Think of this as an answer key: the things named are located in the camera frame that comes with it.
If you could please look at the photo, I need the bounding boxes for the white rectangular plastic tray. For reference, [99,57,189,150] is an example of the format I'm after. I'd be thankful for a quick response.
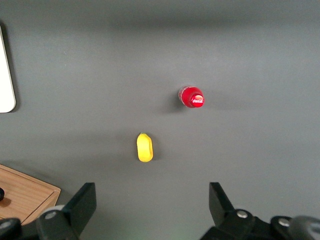
[0,24,17,114]

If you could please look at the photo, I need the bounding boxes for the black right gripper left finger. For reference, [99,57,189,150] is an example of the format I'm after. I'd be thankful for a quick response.
[36,182,97,240]

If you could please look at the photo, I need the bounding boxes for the wooden two-drawer cabinet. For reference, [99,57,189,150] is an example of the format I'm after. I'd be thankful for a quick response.
[0,164,62,226]

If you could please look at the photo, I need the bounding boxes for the yellow lemon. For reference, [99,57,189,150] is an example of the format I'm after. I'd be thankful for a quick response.
[136,132,154,163]

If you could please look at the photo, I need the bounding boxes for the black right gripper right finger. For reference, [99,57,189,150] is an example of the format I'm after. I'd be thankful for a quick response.
[199,182,256,240]

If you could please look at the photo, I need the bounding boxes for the red Coca-Cola bottle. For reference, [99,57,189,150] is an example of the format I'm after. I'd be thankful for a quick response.
[177,85,205,109]

